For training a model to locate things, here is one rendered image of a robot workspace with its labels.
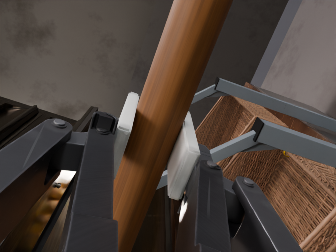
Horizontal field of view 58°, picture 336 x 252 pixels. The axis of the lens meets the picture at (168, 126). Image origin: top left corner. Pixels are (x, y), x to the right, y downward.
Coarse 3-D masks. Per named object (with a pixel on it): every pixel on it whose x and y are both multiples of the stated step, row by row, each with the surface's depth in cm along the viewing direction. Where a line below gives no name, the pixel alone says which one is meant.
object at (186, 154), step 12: (180, 132) 18; (192, 132) 17; (180, 144) 17; (192, 144) 16; (180, 156) 16; (192, 156) 15; (168, 168) 18; (180, 168) 15; (192, 168) 15; (168, 180) 17; (180, 180) 16; (168, 192) 16; (180, 192) 16
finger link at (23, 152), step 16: (48, 128) 13; (64, 128) 13; (16, 144) 11; (32, 144) 11; (48, 144) 11; (0, 160) 10; (16, 160) 10; (32, 160) 10; (48, 160) 11; (0, 176) 9; (16, 176) 9; (32, 176) 10; (48, 176) 13; (0, 192) 8; (16, 192) 9; (32, 192) 11; (0, 208) 9; (16, 208) 10; (0, 224) 9; (16, 224) 10; (0, 240) 10
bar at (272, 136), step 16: (224, 80) 106; (208, 96) 109; (240, 96) 108; (256, 96) 108; (288, 112) 110; (304, 112) 110; (256, 128) 62; (272, 128) 60; (288, 128) 64; (224, 144) 64; (240, 144) 62; (256, 144) 63; (272, 144) 62; (288, 144) 62; (304, 144) 62; (320, 144) 62; (320, 160) 63
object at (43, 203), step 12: (96, 108) 170; (84, 120) 149; (60, 180) 113; (48, 192) 99; (60, 192) 117; (36, 204) 88; (48, 204) 102; (24, 216) 80; (36, 216) 90; (48, 216) 105; (24, 228) 81; (36, 228) 93; (12, 240) 74; (24, 240) 83; (36, 240) 95
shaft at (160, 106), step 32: (192, 0) 15; (224, 0) 15; (192, 32) 16; (160, 64) 16; (192, 64) 16; (160, 96) 17; (192, 96) 17; (160, 128) 17; (128, 160) 18; (160, 160) 18; (128, 192) 19; (128, 224) 20
